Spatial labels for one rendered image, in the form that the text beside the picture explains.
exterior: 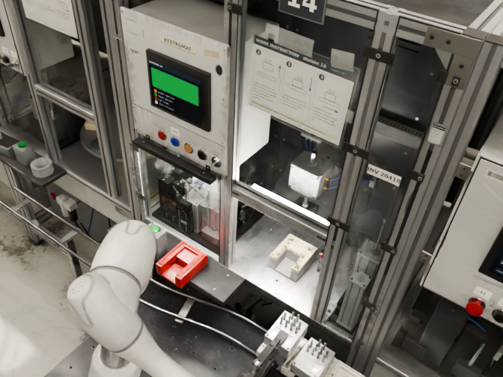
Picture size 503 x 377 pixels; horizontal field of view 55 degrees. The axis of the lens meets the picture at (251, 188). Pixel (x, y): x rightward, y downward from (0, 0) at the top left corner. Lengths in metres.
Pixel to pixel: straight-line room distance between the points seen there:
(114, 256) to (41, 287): 2.02
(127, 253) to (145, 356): 0.25
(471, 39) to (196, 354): 1.46
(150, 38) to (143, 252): 0.68
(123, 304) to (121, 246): 0.14
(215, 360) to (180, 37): 1.19
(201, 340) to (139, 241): 0.86
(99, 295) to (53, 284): 2.07
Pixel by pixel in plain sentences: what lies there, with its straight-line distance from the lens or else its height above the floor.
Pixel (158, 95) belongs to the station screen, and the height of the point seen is 1.59.
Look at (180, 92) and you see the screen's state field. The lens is 1.53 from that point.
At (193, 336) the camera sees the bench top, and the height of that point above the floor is 0.68.
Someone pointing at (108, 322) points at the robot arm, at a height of 1.47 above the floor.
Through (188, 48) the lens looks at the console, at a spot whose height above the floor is 1.78.
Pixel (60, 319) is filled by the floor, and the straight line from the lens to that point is 3.03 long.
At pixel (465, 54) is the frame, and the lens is 1.09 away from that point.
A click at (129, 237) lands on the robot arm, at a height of 1.51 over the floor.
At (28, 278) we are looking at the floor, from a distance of 3.27.
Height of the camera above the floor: 2.40
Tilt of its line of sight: 41 degrees down
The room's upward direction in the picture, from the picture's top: 4 degrees clockwise
